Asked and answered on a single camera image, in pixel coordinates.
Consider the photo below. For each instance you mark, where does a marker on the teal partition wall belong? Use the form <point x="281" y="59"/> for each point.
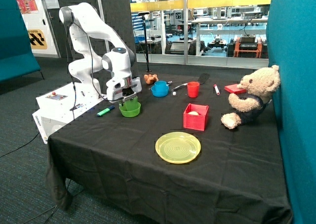
<point x="291" y="35"/>

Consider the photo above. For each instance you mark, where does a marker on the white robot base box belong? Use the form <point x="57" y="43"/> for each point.
<point x="54" y="107"/>

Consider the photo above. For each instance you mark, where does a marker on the green plastic bowl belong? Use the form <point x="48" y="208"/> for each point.
<point x="130" y="114"/>

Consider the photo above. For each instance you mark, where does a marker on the yellow plastic plate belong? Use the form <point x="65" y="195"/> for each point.
<point x="178" y="147"/>

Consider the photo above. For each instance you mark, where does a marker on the small brown plush toy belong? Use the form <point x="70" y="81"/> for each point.
<point x="150" y="78"/>

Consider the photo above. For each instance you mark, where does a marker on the green blue highlighter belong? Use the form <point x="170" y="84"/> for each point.
<point x="105" y="111"/>

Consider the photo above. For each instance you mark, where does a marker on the black tripod stand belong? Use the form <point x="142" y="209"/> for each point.
<point x="143" y="14"/>

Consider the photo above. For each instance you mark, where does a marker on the red plastic cup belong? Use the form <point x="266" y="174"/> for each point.
<point x="193" y="89"/>

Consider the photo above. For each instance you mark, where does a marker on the green plastic cup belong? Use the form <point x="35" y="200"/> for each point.
<point x="131" y="104"/>

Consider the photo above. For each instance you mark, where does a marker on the yellow black sign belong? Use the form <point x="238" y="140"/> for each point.
<point x="37" y="39"/>

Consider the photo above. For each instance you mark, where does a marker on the black spatula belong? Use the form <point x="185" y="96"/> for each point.
<point x="203" y="78"/>

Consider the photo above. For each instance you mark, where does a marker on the teal sofa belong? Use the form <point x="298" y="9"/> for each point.
<point x="16" y="57"/>

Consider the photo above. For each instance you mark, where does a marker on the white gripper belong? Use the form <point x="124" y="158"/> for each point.
<point x="122" y="89"/>

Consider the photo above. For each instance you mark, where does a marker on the blue plastic bowl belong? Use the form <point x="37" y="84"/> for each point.
<point x="160" y="93"/>

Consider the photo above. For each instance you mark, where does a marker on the blue plastic cup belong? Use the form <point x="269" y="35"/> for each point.
<point x="160" y="88"/>

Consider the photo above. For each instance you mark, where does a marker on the black pen on base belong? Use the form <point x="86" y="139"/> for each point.
<point x="76" y="107"/>

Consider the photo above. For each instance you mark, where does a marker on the red square box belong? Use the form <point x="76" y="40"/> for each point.
<point x="196" y="122"/>

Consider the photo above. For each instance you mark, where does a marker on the white ball in box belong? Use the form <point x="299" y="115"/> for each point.
<point x="193" y="113"/>

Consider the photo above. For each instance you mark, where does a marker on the beige teddy bear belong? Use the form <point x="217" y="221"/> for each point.
<point x="260" y="86"/>

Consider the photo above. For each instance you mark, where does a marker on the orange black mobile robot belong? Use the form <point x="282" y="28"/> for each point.
<point x="248" y="46"/>

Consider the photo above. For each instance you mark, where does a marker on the red flat box lid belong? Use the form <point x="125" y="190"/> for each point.
<point x="234" y="89"/>

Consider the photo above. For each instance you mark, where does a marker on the red white marker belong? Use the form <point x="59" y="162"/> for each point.
<point x="216" y="89"/>

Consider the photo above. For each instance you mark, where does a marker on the black tablecloth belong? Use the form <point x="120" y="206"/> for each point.
<point x="237" y="178"/>

